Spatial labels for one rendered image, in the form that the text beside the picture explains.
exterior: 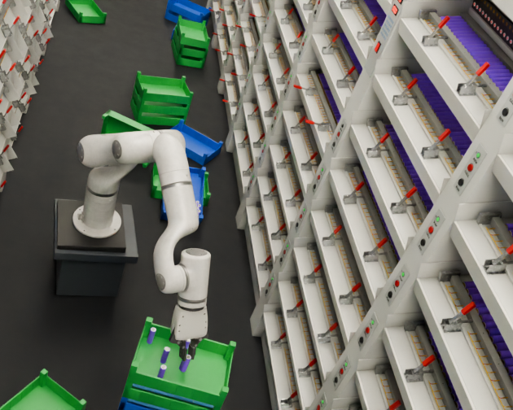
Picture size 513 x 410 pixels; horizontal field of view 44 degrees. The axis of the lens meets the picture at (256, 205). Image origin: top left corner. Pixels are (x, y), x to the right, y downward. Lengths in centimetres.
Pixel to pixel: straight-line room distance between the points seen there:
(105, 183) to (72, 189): 85
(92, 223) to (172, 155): 81
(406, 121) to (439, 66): 19
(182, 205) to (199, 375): 58
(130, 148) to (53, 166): 146
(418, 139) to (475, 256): 45
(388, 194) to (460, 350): 55
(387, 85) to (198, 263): 79
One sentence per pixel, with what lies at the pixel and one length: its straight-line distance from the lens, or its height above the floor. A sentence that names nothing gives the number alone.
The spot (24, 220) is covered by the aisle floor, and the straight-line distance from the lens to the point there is 303.
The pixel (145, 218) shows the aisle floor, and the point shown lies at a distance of 316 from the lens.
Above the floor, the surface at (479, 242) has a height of 131.
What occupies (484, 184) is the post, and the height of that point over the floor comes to 141.
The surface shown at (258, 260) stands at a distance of 288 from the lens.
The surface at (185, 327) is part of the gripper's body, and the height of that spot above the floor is 65.
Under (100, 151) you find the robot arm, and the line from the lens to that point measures 225.
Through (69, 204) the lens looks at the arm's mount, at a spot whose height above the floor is 31.
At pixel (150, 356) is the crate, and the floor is 40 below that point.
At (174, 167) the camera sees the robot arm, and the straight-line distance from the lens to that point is 180.
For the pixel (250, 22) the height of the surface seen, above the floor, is 58.
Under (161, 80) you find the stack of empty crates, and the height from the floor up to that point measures 19.
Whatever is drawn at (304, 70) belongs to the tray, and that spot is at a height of 95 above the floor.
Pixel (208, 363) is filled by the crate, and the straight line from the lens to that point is 211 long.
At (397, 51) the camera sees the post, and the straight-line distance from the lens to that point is 203.
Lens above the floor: 203
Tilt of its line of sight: 36 degrees down
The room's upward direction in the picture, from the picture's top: 22 degrees clockwise
